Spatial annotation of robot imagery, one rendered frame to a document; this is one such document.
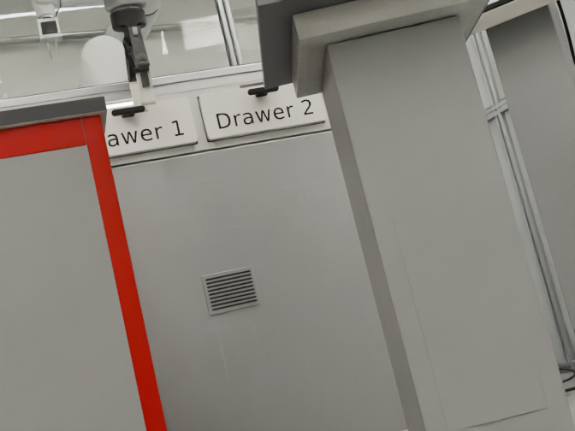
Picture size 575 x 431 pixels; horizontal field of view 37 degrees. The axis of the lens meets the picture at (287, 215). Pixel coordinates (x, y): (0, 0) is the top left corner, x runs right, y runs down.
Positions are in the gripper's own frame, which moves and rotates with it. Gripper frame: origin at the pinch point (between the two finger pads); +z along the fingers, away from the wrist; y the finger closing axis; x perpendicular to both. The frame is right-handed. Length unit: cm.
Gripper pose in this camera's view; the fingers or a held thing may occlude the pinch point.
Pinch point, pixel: (144, 103)
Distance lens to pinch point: 192.3
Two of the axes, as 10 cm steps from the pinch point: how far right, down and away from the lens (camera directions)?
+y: -2.7, 0.1, 9.6
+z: 1.8, 9.8, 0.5
